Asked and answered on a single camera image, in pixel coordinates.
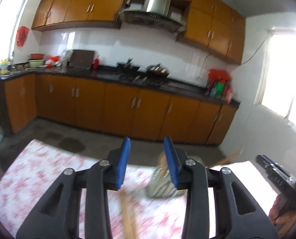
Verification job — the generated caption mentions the wooden kitchen cabinets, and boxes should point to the wooden kitchen cabinets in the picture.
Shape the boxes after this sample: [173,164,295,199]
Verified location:
[32,0,246,65]
[0,73,238,145]

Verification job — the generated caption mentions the steel range hood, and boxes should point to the steel range hood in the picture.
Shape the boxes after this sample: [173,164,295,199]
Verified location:
[118,0,188,34]

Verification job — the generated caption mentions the black kitchen countertop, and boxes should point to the black kitchen countertop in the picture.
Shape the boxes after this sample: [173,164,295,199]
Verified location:
[0,64,241,109]

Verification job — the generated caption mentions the lower wooden kitchen cabinets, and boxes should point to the lower wooden kitchen cabinets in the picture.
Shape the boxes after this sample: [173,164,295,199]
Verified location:
[0,73,238,145]

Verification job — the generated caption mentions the wooden chopstick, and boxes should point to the wooden chopstick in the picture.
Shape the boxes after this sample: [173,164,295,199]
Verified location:
[158,151,169,177]
[208,149,243,168]
[120,190,139,239]

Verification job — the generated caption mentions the window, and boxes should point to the window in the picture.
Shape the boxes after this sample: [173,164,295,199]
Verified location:
[255,27,296,132]
[0,0,28,63]

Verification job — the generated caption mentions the red bag condiment bottles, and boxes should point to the red bag condiment bottles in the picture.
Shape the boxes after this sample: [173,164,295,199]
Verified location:
[206,69,234,104]

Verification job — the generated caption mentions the window left side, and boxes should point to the window left side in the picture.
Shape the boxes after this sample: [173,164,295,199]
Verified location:
[0,0,28,63]

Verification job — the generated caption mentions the green perforated utensil holder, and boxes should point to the green perforated utensil holder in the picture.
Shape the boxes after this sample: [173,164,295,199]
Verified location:
[146,166,188,199]

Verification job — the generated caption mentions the window right side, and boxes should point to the window right side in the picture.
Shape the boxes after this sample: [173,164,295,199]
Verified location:
[255,27,296,132]

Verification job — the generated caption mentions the floral red white tablecloth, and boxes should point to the floral red white tablecloth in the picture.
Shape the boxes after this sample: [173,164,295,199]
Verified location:
[0,140,277,238]

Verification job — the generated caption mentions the red hanging plastic bag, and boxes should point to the red hanging plastic bag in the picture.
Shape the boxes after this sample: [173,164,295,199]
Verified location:
[16,26,30,48]

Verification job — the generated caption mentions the black wok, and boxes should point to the black wok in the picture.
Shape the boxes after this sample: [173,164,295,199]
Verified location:
[146,64,170,78]
[117,58,140,73]

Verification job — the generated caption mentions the person's right hand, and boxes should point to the person's right hand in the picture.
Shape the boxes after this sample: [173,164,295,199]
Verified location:
[268,193,296,238]

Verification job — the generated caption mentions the upper wooden kitchen cabinets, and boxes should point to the upper wooden kitchen cabinets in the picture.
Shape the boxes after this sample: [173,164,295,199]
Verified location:
[32,0,246,65]

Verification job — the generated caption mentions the green and red basins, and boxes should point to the green and red basins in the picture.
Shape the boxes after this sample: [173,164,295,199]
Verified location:
[28,53,45,68]

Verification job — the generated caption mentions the dark cutting board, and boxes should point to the dark cutting board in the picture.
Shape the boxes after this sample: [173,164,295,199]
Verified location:
[68,50,95,69]

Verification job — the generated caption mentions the red bottle on counter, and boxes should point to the red bottle on counter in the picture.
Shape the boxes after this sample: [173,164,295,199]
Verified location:
[92,55,99,70]

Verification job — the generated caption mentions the black wok left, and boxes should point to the black wok left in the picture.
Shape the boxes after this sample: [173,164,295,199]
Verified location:
[117,58,140,73]

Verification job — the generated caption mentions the black wok right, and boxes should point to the black wok right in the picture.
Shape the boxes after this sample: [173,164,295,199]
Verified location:
[146,64,170,78]

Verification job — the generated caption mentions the yellow detergent bottle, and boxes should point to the yellow detergent bottle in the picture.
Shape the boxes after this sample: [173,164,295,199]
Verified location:
[0,59,9,75]

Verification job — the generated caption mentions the red white plastic bag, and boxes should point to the red white plastic bag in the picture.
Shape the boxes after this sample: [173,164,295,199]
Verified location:
[45,56,61,68]

